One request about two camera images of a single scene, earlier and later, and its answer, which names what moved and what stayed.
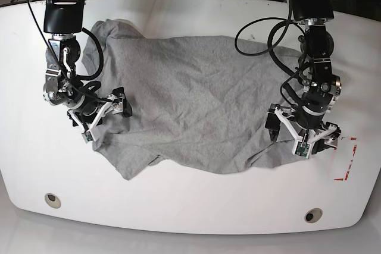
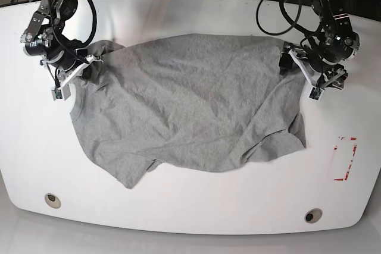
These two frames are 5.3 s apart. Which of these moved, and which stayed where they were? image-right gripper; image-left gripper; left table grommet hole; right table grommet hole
Moved: image-left gripper; image-right gripper
Stayed: left table grommet hole; right table grommet hole
